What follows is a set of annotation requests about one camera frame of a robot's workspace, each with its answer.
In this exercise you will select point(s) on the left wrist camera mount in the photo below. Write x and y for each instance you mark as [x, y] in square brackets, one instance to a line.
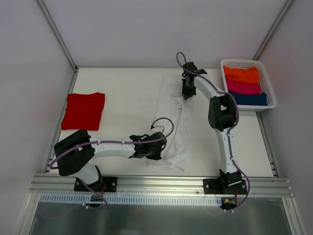
[159, 127]

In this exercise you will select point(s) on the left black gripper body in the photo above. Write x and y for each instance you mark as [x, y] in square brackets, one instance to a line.
[158, 146]

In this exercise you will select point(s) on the pink t shirt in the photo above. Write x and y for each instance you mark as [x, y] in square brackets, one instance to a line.
[243, 88]

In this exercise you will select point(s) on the orange t shirt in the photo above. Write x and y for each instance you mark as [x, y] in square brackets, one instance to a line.
[249, 76]

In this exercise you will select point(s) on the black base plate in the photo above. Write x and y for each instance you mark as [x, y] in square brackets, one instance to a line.
[106, 184]
[217, 186]

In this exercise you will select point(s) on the folded red t shirt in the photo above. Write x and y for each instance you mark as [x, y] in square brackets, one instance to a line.
[83, 111]

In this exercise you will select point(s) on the white plastic basket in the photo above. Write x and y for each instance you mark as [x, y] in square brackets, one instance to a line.
[264, 82]

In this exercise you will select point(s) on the white slotted cable duct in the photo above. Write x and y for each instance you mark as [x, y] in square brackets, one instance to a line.
[132, 199]

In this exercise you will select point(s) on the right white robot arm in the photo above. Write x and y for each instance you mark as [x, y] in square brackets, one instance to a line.
[222, 117]

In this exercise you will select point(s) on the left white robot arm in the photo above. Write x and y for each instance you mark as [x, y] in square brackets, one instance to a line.
[74, 153]

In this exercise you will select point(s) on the aluminium mounting rail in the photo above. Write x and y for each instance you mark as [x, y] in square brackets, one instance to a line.
[163, 185]

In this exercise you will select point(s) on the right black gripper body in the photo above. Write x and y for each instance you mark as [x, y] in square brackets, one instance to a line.
[188, 88]

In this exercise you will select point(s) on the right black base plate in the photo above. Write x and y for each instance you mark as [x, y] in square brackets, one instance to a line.
[217, 186]

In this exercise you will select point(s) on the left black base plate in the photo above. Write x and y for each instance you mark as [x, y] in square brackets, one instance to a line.
[106, 184]

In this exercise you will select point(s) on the blue t shirt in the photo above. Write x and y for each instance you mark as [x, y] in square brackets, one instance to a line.
[250, 99]

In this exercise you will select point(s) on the white t shirt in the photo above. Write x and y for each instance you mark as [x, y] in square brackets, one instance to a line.
[178, 115]

